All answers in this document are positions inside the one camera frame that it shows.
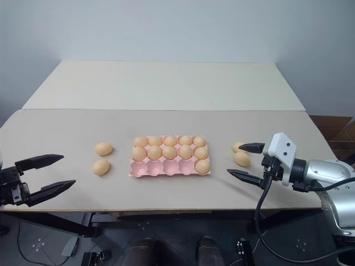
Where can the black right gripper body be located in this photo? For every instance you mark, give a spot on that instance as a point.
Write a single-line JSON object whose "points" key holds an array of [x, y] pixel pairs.
{"points": [[273, 169]]}

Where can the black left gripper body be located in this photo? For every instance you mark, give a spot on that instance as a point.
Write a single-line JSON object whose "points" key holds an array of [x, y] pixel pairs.
{"points": [[11, 185]]}

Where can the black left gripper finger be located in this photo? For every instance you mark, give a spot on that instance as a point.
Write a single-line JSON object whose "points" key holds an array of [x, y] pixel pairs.
{"points": [[38, 161], [50, 191]]}

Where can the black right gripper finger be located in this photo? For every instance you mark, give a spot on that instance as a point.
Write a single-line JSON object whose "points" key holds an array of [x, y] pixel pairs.
{"points": [[253, 147], [247, 177]]}

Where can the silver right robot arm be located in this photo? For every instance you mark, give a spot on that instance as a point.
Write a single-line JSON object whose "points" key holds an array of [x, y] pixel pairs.
{"points": [[321, 170]]}

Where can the pink egg tray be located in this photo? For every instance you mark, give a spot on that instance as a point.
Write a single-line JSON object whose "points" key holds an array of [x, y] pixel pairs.
{"points": [[155, 169]]}

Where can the tan egg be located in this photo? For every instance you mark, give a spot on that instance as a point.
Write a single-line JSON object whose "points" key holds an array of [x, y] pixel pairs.
{"points": [[236, 146], [155, 140], [139, 154], [201, 152], [141, 142], [185, 140], [101, 167], [169, 152], [170, 140], [103, 148], [202, 166], [155, 152], [242, 159], [185, 152], [199, 141]]}

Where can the grey floor pedal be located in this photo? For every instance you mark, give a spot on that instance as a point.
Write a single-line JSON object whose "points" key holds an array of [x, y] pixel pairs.
{"points": [[70, 246]]}

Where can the black clamp-like object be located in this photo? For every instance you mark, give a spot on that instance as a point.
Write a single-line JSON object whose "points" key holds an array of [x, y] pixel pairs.
{"points": [[242, 252]]}

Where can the black floor device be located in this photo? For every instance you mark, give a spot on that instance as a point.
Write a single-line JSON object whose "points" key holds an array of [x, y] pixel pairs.
{"points": [[95, 258]]}

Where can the dark rounded shape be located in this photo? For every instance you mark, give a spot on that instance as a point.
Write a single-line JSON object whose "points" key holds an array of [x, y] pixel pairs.
{"points": [[147, 253], [208, 252]]}

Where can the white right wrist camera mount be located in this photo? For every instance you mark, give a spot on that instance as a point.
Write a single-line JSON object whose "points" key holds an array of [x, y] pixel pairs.
{"points": [[280, 144]]}

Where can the black table frame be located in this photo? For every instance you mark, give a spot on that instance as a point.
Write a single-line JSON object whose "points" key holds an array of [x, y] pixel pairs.
{"points": [[55, 222]]}

